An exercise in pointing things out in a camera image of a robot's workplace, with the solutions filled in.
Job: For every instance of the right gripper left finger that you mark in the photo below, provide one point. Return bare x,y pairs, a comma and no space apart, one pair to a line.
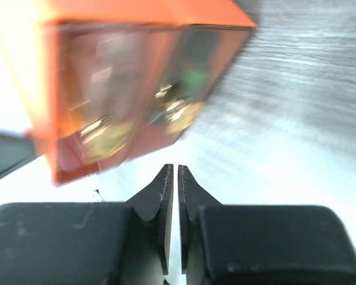
89,242

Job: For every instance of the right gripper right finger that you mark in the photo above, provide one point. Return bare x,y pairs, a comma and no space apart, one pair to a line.
260,244

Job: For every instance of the green lipstick box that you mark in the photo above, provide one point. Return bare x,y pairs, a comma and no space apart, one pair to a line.
194,81

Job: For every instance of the clear acrylic drawer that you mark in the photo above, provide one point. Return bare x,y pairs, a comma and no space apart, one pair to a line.
170,113
101,79

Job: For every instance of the orange drawer organizer box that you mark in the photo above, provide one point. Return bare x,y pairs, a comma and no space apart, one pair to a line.
31,35

